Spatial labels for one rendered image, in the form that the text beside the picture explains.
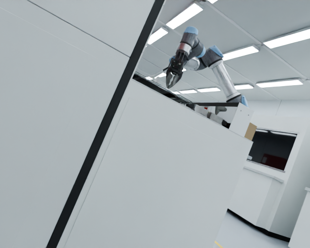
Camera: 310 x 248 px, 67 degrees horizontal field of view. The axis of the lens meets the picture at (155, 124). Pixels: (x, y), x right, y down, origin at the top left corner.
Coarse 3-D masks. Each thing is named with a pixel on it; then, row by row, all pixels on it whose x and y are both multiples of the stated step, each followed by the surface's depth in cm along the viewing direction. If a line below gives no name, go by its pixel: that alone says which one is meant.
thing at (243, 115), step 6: (240, 108) 102; (246, 108) 103; (240, 114) 102; (246, 114) 103; (252, 114) 105; (234, 120) 101; (240, 120) 102; (246, 120) 103; (234, 126) 101; (240, 126) 103; (246, 126) 104; (240, 132) 103
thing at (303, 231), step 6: (306, 198) 313; (306, 204) 310; (306, 210) 307; (300, 216) 310; (306, 216) 304; (300, 222) 307; (306, 222) 301; (294, 228) 311; (300, 228) 305; (306, 228) 299; (294, 234) 308; (300, 234) 302; (306, 234) 296; (294, 240) 305; (300, 240) 299; (306, 240) 293; (288, 246) 308; (294, 246) 302; (300, 246) 296; (306, 246) 291
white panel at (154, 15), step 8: (160, 0) 57; (152, 8) 56; (160, 8) 57; (152, 16) 57; (152, 24) 57; (144, 32) 56; (144, 40) 56; (136, 48) 56; (144, 48) 57; (136, 56) 56
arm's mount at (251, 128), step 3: (249, 123) 158; (249, 126) 158; (252, 126) 159; (255, 126) 161; (249, 129) 159; (252, 129) 160; (255, 129) 161; (246, 132) 158; (249, 132) 159; (252, 132) 160; (246, 135) 158; (249, 135) 159; (252, 135) 160; (249, 138) 159
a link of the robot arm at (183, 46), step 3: (180, 45) 128; (183, 45) 127; (186, 45) 127; (177, 48) 129; (180, 48) 127; (183, 48) 127; (186, 48) 127; (189, 48) 128; (186, 51) 127; (189, 51) 130
